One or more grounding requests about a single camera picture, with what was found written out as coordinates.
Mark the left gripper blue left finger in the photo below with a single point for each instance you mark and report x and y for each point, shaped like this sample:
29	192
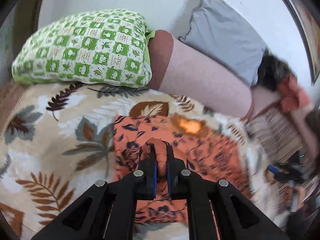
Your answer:
148	188

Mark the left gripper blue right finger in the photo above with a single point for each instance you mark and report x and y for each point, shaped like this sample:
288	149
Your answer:
176	186

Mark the orange black floral garment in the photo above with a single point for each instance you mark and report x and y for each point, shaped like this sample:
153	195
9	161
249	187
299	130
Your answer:
204	151

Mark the person's right hand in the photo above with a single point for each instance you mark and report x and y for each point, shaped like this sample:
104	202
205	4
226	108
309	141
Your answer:
294	197

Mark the striped brown beige bedding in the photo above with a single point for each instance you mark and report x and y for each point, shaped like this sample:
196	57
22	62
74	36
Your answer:
281	135

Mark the coral red cloth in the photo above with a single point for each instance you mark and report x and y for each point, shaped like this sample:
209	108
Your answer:
293	96

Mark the beige leaf pattern blanket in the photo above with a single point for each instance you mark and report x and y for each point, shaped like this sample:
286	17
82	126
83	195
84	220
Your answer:
57	140

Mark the pink maroon bolster cushion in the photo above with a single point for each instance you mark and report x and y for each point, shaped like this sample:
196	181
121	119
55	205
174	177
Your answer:
182	70

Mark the black fluffy item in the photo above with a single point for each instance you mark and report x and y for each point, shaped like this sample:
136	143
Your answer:
272	71

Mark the green white checked pillow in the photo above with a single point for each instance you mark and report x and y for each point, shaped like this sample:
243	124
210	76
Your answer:
105	46

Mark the grey pillow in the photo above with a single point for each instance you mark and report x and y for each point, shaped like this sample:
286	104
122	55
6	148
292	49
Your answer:
221	33

